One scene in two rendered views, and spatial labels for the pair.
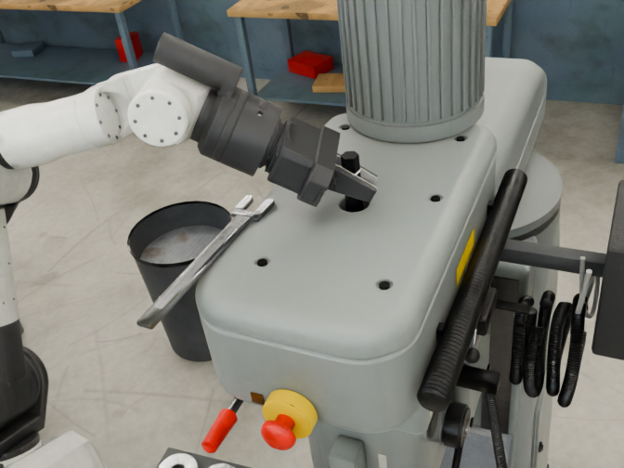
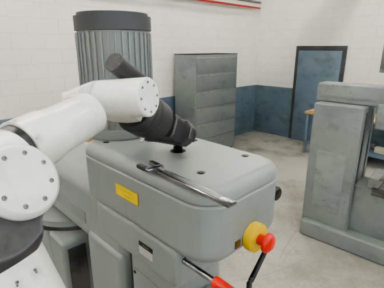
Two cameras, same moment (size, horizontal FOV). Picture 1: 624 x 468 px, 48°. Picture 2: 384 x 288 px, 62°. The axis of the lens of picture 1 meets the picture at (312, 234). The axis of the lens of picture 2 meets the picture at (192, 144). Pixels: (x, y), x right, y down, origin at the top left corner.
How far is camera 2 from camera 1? 0.83 m
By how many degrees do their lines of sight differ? 67
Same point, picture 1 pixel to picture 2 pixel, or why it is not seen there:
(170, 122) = (154, 98)
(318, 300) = (245, 166)
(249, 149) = (168, 116)
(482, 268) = not seen: hidden behind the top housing
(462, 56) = not seen: hidden behind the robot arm
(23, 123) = (53, 120)
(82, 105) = (88, 100)
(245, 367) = (236, 223)
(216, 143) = (159, 115)
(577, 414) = not seen: outside the picture
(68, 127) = (87, 117)
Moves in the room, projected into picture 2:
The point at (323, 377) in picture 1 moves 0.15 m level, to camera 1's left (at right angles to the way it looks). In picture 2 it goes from (264, 200) to (257, 240)
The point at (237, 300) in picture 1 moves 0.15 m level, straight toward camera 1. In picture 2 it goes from (228, 182) to (313, 186)
